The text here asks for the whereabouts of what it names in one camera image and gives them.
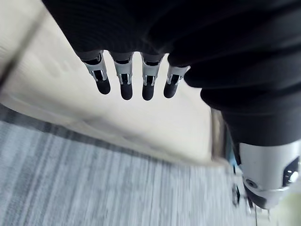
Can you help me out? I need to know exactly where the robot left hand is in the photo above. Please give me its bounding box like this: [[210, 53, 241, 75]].
[[42, 0, 301, 210]]

